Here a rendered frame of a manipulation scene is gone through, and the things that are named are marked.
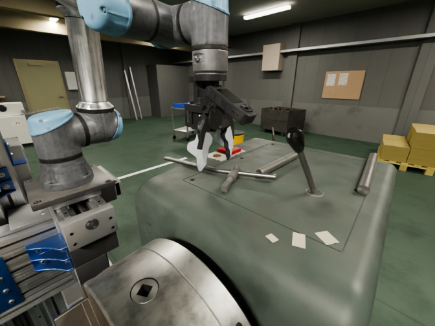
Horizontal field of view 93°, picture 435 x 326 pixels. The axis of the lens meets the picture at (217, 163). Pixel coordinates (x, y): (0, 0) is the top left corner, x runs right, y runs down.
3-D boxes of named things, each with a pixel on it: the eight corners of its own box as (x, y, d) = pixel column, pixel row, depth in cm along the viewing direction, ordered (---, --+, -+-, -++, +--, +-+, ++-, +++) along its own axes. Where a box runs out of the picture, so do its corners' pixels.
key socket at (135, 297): (142, 290, 28) (140, 275, 27) (164, 295, 28) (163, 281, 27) (127, 315, 25) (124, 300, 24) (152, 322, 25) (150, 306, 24)
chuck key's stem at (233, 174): (228, 195, 43) (241, 173, 53) (228, 185, 42) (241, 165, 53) (219, 193, 44) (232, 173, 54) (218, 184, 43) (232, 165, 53)
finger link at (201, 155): (187, 166, 50) (197, 130, 50) (204, 173, 47) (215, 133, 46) (178, 164, 48) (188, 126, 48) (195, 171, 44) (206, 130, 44)
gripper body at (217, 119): (206, 125, 54) (206, 75, 50) (232, 129, 49) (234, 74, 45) (184, 129, 49) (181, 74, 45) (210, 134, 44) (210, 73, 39)
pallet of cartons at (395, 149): (369, 163, 400) (379, 128, 374) (377, 150, 481) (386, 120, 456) (432, 177, 344) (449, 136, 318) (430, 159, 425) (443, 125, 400)
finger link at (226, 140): (221, 149, 59) (212, 121, 53) (237, 154, 55) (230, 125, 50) (214, 156, 57) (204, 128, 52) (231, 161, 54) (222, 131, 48)
